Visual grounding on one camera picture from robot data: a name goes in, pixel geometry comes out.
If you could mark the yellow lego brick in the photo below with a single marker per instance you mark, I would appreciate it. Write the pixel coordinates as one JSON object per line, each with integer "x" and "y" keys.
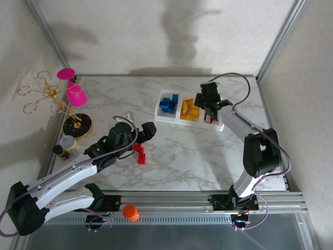
{"x": 184, "y": 107}
{"x": 195, "y": 110}
{"x": 189, "y": 101}
{"x": 183, "y": 116}
{"x": 190, "y": 117}

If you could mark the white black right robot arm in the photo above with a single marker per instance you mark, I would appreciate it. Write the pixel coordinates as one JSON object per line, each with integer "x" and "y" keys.
{"x": 260, "y": 156}

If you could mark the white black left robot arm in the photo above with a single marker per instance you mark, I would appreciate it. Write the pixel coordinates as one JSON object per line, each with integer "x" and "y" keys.
{"x": 67, "y": 175}

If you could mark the small white plastic piece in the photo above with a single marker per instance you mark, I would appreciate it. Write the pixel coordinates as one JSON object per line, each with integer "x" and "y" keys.
{"x": 128, "y": 116}

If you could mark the white three-compartment container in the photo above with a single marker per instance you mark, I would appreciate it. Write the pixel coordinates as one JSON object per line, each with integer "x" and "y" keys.
{"x": 166, "y": 118}

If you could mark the jar with grey lid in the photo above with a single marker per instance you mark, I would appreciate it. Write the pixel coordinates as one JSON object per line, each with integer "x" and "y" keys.
{"x": 67, "y": 142}

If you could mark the pink plastic wine glass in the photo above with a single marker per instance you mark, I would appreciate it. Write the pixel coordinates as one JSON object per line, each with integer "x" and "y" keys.
{"x": 75, "y": 96}

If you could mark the small dark bottle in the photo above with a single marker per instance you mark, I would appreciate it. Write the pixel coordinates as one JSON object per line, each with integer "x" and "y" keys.
{"x": 59, "y": 151}

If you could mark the orange round knob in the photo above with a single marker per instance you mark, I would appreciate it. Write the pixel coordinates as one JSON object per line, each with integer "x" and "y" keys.
{"x": 130, "y": 212}

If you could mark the small black controller board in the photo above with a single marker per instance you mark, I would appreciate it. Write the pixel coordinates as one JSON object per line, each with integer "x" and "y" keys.
{"x": 242, "y": 221}
{"x": 93, "y": 219}

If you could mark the grey metal sheet panel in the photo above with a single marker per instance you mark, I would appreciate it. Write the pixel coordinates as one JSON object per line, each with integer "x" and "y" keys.
{"x": 169, "y": 238}

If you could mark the aluminium right side rail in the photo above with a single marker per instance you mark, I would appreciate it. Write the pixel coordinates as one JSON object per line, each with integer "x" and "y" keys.
{"x": 267, "y": 117}

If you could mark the thin aluminium table edge rail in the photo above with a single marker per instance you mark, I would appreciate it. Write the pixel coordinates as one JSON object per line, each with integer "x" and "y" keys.
{"x": 166, "y": 76}

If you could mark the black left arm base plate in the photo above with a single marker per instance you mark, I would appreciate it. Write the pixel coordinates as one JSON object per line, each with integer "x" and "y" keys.
{"x": 112, "y": 203}

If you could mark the aluminium left side rail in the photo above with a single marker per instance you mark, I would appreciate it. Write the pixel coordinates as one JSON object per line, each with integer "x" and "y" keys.
{"x": 50, "y": 169}

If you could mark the wide aluminium base rail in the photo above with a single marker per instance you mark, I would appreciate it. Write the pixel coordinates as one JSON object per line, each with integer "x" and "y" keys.
{"x": 169, "y": 200}

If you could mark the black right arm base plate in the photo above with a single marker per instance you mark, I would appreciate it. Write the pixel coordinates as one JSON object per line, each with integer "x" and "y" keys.
{"x": 221, "y": 201}

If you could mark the aluminium right frame post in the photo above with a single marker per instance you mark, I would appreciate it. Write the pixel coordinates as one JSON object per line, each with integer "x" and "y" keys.
{"x": 279, "y": 37}

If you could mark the aluminium frame post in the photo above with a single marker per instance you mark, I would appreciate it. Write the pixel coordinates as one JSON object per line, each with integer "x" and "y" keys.
{"x": 279, "y": 37}
{"x": 48, "y": 32}

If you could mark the aluminium left frame post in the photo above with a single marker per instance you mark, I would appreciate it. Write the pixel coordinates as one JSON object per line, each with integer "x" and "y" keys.
{"x": 48, "y": 32}

